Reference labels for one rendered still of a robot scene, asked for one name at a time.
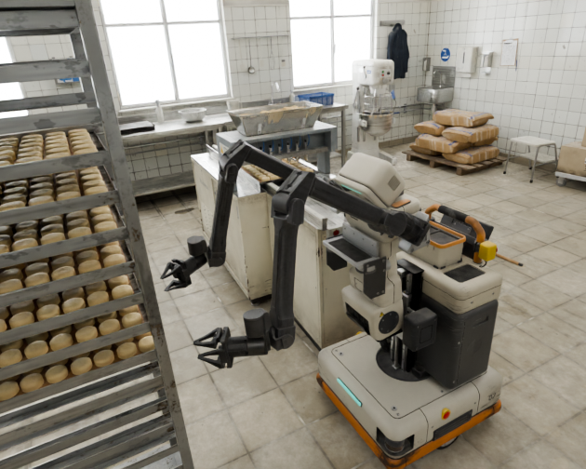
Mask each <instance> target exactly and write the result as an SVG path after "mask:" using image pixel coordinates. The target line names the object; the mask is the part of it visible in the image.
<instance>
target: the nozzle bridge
mask: <svg viewBox="0 0 586 469"><path fill-rule="evenodd" d="M308 134H309V136H310V143H309V145H308V142H309V137H308ZM290 137H291V139H292V146H291V139H290ZM216 139H217V146H218V154H219V158H220V157H221V156H222V154H223V153H225V152H226V151H227V150H228V149H229V148H230V147H231V146H233V145H234V144H235V143H236V142H237V141H238V140H240V139H242V140H244V141H246V143H248V144H250V145H252V146H253V147H255V148H257V149H260V146H262V150H263V142H264V153H266V154H269V145H272V148H273V155H272V156H273V157H275V158H277V159H285V158H290V157H296V156H302V155H306V154H317V170H318V171H320V172H322V173H324V174H330V152H336V151H337V150H338V127H335V126H332V125H329V124H326V123H322V122H319V121H316V122H315V124H314V126H313V127H308V128H302V129H296V130H289V131H283V132H276V133H270V134H264V135H258V136H251V137H247V136H244V135H242V134H240V133H239V132H238V130H236V131H230V132H223V133H217V134H216ZM281 139H283V149H282V140H281ZM272 140H273V141H272ZM304 140H307V145H308V150H304ZM296 141H298V144H299V146H300V147H299V151H298V152H296ZM288 142H289V145H290V146H291V149H290V153H288V152H287V150H286V146H287V143H288ZM278 143H280V146H281V149H282V151H281V154H278Z"/></svg>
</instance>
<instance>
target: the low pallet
mask: <svg viewBox="0 0 586 469"><path fill-rule="evenodd" d="M402 154H406V161H415V160H419V159H426V160H430V168H438V167H441V166H445V165H448V166H452V167H456V168H457V173H456V174H457V175H460V176H462V175H466V174H469V173H473V172H476V171H479V170H483V169H487V168H492V167H495V166H499V165H502V162H504V161H507V157H503V156H499V155H498V156H497V157H495V158H492V159H488V160H486V161H482V162H479V163H475V164H472V165H467V164H462V163H457V162H453V161H449V160H447V159H445V158H444V157H443V156H442V154H439V155H428V154H421V153H418V152H415V151H414V150H413V149H412V150H411V151H410V150H407V151H403V152H402Z"/></svg>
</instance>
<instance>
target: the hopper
mask: <svg viewBox="0 0 586 469"><path fill-rule="evenodd" d="M294 105H295V106H298V107H304V108H299V109H292V110H285V109H283V108H284V107H291V106H294ZM323 107H324V105H322V104H317V103H313V102H308V101H296V102H289V103H280V104H273V105H265V106H258V107H249V108H242V109H234V110H227V111H226V112H227V113H228V115H229V116H230V117H231V119H232V121H233V123H234V125H235V127H236V128H237V130H238V132H239V133H240V134H242V135H244V136H247V137H251V136H258V135H264V134H270V133H276V132H283V131H289V130H296V129H302V128H308V127H313V126H314V124H315V122H316V120H317V118H318V116H319V114H320V113H321V111H322V109H323ZM261 109H262V110H261ZM276 110H283V111H277V112H275V111H276ZM261 111H269V113H262V114H260V112H261Z"/></svg>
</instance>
